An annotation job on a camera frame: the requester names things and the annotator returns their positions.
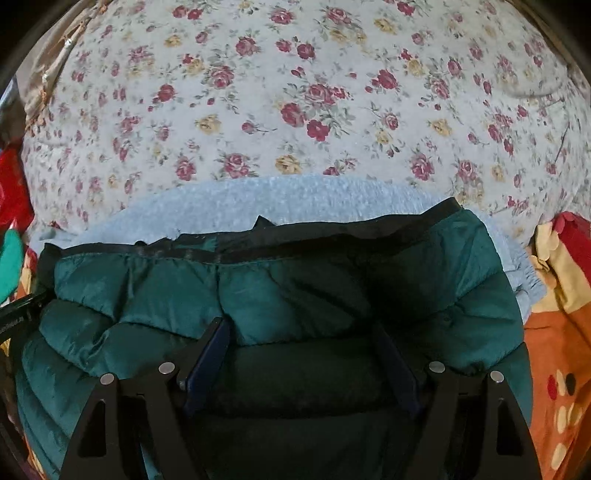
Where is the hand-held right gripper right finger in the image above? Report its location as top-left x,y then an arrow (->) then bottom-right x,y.
374,325 -> 541,480

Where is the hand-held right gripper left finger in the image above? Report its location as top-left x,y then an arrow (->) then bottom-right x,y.
60,318 -> 230,480

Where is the green puffer jacket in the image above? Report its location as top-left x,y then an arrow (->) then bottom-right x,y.
14,198 -> 535,480

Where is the bright green cloth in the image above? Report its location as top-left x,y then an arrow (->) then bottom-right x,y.
0,227 -> 29,306

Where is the red cloth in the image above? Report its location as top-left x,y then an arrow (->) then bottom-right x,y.
0,147 -> 37,234

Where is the yellow red printed blanket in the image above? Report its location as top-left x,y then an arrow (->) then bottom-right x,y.
522,211 -> 591,480

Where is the light blue fleece cloth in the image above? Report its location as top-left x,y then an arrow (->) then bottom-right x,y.
28,174 -> 548,321

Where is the beige tasselled cloth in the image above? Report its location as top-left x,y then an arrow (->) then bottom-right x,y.
21,36 -> 77,134

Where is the floral quilt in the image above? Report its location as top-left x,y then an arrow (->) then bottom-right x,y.
21,0 -> 591,241

